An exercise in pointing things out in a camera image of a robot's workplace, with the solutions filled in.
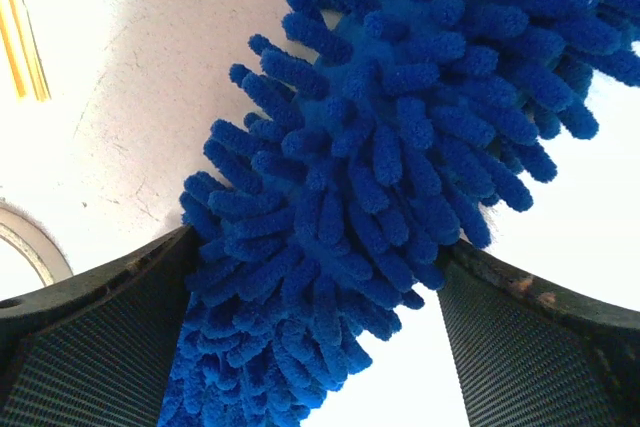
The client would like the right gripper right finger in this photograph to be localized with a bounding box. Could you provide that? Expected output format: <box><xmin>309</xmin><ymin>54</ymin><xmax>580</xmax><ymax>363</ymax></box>
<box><xmin>436</xmin><ymin>241</ymin><xmax>639</xmax><ymax>426</ymax></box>

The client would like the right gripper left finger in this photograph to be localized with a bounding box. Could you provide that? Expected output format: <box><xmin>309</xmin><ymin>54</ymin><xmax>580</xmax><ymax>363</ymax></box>
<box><xmin>1</xmin><ymin>226</ymin><xmax>197</xmax><ymax>426</ymax></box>

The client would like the masking tape roll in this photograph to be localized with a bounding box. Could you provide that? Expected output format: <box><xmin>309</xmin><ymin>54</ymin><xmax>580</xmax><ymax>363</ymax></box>
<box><xmin>1</xmin><ymin>202</ymin><xmax>74</xmax><ymax>286</ymax></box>

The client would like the blue microfiber duster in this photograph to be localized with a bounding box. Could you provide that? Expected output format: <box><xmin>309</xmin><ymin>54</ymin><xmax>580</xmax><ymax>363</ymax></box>
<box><xmin>159</xmin><ymin>0</ymin><xmax>639</xmax><ymax>426</ymax></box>

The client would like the yellow sticky note pad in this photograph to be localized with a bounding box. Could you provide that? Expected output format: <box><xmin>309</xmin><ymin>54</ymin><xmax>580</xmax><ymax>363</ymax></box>
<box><xmin>1</xmin><ymin>0</ymin><xmax>51</xmax><ymax>103</ymax></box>

